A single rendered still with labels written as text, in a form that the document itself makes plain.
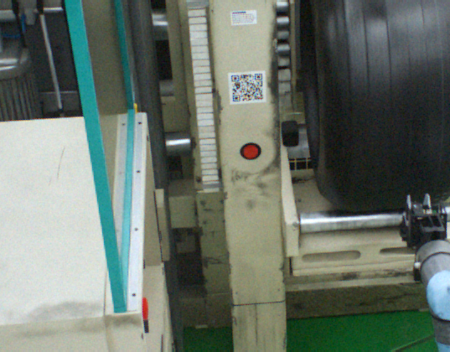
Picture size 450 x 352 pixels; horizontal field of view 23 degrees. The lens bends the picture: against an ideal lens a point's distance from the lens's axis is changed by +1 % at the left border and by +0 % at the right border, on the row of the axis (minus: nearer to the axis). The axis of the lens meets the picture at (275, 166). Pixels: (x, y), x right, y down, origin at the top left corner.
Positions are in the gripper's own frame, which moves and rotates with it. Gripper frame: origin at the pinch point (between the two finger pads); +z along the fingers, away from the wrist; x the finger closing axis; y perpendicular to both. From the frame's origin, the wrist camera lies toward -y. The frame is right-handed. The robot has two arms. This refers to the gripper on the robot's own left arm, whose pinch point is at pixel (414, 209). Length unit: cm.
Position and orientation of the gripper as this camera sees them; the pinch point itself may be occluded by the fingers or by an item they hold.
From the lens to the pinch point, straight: 223.4
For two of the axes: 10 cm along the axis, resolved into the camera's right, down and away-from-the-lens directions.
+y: -0.4, -8.7, -4.8
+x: -10.0, 0.7, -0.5
